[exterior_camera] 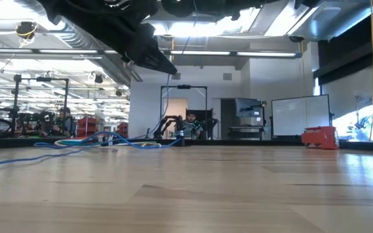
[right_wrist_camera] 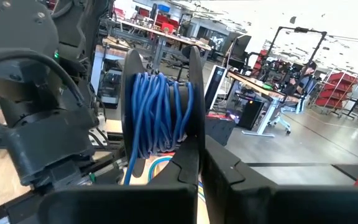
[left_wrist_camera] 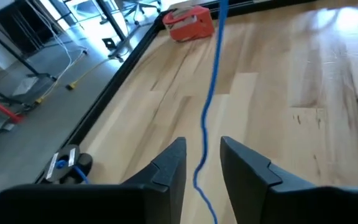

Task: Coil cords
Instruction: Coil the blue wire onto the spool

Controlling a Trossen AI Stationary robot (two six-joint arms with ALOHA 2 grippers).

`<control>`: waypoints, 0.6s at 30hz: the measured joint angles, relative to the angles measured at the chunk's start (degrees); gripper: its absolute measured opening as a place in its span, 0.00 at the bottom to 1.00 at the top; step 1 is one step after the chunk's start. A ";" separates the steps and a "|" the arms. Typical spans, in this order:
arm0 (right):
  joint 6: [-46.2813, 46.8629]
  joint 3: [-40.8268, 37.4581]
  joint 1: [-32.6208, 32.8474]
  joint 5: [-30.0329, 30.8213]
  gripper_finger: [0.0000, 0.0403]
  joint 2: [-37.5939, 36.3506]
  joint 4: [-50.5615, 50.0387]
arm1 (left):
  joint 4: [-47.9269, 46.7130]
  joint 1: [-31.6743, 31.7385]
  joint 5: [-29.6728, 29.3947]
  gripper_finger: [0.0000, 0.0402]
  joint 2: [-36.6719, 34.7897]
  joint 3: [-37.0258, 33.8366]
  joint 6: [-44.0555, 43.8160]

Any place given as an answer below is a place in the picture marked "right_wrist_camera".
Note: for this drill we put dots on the white computer tower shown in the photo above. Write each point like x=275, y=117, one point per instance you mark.
x=210, y=90

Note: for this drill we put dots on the long wooden workbench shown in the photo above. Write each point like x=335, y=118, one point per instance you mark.
x=154, y=32

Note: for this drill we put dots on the black computer tower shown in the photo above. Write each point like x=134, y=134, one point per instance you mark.
x=250, y=115

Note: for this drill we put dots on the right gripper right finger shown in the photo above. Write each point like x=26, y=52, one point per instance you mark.
x=259, y=205

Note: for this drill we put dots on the black case red top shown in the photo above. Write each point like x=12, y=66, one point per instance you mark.
x=219, y=130

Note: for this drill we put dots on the red bin rack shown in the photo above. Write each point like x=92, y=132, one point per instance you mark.
x=337, y=93

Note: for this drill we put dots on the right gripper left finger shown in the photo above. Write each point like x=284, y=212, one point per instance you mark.
x=120, y=205

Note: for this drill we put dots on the black robot workstation rig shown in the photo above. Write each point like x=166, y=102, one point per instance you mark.
x=301, y=30

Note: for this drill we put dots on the blue filament spool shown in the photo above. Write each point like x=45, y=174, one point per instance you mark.
x=197, y=81

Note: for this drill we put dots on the wood top desk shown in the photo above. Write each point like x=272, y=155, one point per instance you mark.
x=253, y=83

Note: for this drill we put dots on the person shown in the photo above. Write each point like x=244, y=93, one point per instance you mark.
x=303, y=84

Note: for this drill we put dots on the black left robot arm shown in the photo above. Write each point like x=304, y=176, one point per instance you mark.
x=17, y=28

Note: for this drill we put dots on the white base office chair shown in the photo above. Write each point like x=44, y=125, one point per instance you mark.
x=280, y=123

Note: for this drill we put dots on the black equipment box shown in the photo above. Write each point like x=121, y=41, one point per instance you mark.
x=110, y=90

